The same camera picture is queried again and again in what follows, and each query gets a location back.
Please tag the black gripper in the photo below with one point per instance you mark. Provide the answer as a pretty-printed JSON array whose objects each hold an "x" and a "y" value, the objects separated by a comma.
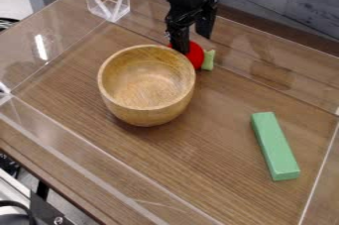
[{"x": 187, "y": 12}]

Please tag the red plush fruit green leaf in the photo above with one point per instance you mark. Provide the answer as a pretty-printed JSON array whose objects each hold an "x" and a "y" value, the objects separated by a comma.
[{"x": 202, "y": 59}]

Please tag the wooden bowl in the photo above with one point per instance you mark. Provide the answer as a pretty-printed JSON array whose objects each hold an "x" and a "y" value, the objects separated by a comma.
[{"x": 145, "y": 82}]

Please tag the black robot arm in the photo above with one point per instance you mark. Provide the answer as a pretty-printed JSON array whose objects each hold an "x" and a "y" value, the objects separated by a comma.
[{"x": 189, "y": 13}]

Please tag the green rectangular block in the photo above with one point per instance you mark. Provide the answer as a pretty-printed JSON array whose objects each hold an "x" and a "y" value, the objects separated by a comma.
[{"x": 275, "y": 149}]

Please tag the clear acrylic corner bracket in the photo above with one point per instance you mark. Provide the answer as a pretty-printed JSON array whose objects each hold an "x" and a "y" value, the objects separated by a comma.
[{"x": 111, "y": 10}]

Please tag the clear acrylic tray wall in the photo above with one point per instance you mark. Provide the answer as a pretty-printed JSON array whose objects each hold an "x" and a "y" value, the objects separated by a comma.
[{"x": 115, "y": 194}]

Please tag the black metal bracket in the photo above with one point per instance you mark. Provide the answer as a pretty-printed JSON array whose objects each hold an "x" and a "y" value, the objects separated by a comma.
[{"x": 45, "y": 214}]

